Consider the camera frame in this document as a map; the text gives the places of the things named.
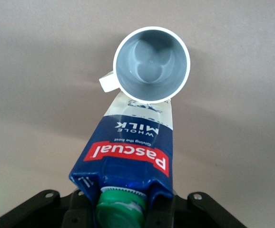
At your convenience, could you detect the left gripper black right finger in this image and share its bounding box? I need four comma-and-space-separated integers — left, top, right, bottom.
146, 191, 248, 228

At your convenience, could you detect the blue Pascal milk carton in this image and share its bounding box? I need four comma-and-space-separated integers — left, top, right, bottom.
68, 91, 176, 228

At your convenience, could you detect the white mug grey inside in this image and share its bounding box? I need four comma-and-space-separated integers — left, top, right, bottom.
98, 26, 191, 105

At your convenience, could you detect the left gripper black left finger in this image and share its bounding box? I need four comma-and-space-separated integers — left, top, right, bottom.
0, 189, 97, 228

